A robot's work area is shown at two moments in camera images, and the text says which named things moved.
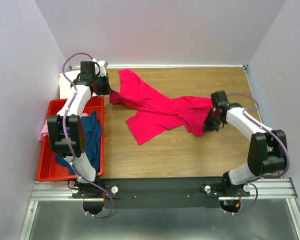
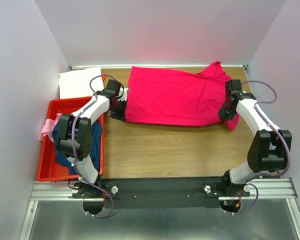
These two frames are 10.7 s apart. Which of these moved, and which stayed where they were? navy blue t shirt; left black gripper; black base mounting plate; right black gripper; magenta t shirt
Moved: magenta t shirt; left black gripper; right black gripper
Stayed: black base mounting plate; navy blue t shirt
